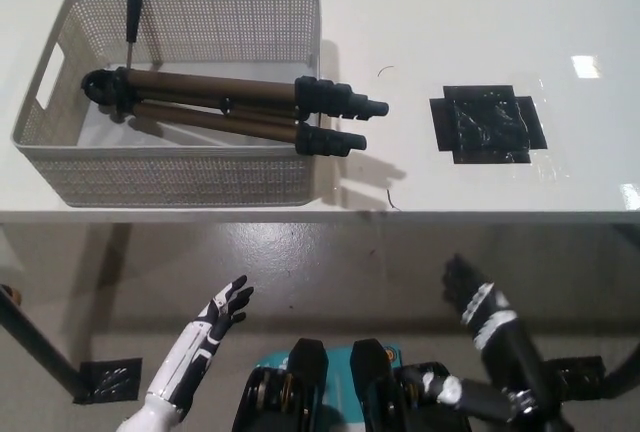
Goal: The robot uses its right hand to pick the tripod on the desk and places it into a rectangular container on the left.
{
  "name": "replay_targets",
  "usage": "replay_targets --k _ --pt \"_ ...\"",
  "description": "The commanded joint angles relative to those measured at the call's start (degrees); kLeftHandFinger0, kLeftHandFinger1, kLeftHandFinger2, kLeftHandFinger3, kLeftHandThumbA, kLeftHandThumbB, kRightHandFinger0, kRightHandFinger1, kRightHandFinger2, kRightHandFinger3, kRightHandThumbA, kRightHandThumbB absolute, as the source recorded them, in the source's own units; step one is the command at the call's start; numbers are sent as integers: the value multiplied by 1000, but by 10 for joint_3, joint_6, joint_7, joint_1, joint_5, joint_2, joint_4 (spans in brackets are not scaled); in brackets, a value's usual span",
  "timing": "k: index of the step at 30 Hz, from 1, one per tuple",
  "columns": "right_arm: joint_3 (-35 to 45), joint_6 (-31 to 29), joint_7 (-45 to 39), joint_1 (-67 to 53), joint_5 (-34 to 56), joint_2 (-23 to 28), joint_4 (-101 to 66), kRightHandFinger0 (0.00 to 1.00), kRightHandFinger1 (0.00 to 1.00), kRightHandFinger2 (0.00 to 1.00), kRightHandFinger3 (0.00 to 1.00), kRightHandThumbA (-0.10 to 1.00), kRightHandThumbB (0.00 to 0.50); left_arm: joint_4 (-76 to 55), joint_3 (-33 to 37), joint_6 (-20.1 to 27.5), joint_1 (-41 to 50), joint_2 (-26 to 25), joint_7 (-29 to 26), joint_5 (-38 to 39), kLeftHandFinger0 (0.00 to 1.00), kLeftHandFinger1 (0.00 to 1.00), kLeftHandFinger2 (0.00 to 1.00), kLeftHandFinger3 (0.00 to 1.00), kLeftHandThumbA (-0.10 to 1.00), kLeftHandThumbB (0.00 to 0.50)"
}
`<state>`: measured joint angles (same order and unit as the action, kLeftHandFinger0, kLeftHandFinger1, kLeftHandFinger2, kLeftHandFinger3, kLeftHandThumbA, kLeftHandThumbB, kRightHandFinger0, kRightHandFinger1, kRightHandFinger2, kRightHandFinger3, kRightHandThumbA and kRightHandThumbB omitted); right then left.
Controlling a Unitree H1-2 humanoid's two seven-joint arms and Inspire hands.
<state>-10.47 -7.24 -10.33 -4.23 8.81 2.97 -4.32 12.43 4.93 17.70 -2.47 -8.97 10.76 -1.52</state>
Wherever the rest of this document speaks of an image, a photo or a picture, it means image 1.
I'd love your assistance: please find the white and black left hand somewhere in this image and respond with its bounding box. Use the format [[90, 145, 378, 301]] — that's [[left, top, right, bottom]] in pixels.
[[143, 274, 256, 412]]

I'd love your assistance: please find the black and white right hand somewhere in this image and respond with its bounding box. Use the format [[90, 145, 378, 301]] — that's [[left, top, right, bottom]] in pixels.
[[421, 253, 569, 424]]

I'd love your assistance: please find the bronze and black tripod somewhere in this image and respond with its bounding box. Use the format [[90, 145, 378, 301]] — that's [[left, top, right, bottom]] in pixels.
[[80, 0, 391, 159]]

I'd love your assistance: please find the black and teal robot body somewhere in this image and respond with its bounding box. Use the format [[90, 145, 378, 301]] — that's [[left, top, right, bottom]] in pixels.
[[230, 336, 474, 432]]

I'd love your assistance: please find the grey perforated rectangular basket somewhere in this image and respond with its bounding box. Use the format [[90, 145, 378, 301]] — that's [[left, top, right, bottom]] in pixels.
[[10, 0, 323, 209]]

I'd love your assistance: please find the black floor tape patch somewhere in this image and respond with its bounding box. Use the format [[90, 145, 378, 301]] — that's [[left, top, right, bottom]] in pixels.
[[73, 357, 143, 404], [544, 355, 609, 399]]

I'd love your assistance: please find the black curved table leg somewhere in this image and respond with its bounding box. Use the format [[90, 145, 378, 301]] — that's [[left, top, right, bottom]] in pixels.
[[601, 330, 640, 399]]

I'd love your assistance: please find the black slanted table leg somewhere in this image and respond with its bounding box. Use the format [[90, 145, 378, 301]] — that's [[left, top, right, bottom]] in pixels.
[[0, 284, 84, 394]]

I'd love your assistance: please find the black tape patch on table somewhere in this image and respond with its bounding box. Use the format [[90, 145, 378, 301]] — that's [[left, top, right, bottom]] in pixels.
[[429, 83, 549, 166]]

